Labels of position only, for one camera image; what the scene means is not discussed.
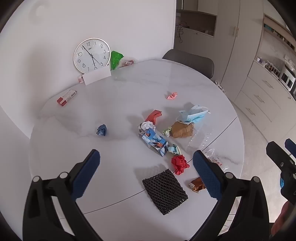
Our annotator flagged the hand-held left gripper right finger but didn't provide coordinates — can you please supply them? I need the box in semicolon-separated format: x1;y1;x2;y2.
191;149;271;241

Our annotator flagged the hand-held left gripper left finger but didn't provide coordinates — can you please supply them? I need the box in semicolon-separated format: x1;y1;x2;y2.
22;149;103;241

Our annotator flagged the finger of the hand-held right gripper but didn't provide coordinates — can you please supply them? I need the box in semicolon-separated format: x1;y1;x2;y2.
285;138;296;155
266;141;296;171

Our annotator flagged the clear plastic bag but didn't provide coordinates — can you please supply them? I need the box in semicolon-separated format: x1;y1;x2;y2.
186;132;228;171

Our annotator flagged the red paper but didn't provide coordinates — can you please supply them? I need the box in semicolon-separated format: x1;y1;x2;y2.
144;110;163;125
171;155;190;175

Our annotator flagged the blue printed carton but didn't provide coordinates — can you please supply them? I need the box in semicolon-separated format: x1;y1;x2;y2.
141;128;169;158

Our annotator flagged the person's right hand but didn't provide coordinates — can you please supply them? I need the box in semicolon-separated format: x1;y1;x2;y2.
270;201;296;237

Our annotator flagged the brown snack wrapper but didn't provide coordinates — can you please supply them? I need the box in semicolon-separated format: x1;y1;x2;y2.
190;176;207;193

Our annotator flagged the light blue crumpled paper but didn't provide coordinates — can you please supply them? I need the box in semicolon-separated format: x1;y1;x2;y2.
168;144;182;155

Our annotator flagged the black foam net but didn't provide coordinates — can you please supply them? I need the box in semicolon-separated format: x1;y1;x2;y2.
142;169;188;216

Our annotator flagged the dark blue crumpled paper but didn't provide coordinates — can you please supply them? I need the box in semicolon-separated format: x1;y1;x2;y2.
96;124;108;136

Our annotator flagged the brown paper bag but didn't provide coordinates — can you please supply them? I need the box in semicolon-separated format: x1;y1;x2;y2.
171;121;195;139

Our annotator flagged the beige drawer cabinet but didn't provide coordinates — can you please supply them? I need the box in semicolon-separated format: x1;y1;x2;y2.
233;60;296;139

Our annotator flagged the blue face mask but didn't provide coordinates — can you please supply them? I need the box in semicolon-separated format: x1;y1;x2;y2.
176;105;211;124

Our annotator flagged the white countertop appliance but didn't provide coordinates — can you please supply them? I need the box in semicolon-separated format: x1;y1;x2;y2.
279;64;296;91

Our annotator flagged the white crumpled paper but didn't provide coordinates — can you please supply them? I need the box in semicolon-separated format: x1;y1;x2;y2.
139;121;156;136

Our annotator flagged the red folded paper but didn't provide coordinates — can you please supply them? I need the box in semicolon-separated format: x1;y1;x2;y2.
144;110;163;125

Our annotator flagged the red and white medicine box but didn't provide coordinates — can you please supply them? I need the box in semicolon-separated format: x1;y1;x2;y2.
57;90;78;107

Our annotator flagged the white paper card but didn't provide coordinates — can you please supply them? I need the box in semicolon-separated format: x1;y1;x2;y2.
82;67;112;86

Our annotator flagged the grey chair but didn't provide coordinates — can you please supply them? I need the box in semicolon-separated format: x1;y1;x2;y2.
162;49;215;80

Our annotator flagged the green plastic bag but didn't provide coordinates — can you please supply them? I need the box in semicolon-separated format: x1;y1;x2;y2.
110;51;124;70

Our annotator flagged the tall beige cabinet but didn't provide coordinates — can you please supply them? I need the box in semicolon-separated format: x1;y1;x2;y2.
214;0;265;99

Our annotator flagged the wire dish rack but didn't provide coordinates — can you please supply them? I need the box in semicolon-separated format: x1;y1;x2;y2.
265;61;281;76

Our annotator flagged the round white wall clock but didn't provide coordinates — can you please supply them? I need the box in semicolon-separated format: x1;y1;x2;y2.
73;37;112;72

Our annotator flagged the open wall niche shelf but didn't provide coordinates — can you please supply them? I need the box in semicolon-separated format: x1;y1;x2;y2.
177;9;218;37

